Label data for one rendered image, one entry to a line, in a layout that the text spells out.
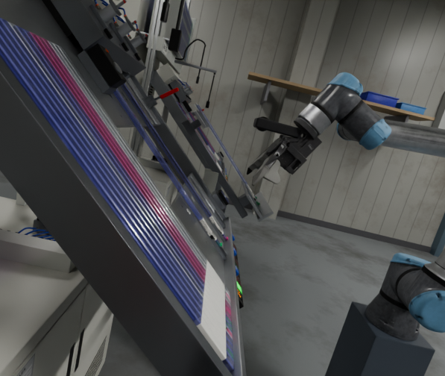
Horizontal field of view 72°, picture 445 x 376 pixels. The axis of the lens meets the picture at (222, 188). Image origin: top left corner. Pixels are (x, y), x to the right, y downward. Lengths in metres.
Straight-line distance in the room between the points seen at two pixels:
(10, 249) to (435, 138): 1.09
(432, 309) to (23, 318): 0.88
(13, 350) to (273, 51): 3.96
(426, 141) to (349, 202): 3.52
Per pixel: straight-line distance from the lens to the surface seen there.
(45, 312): 0.69
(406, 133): 0.98
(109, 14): 0.74
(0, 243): 0.85
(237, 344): 0.49
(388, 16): 4.65
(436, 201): 4.99
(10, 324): 0.67
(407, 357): 1.15
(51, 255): 0.80
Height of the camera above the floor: 1.03
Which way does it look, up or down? 12 degrees down
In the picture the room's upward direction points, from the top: 14 degrees clockwise
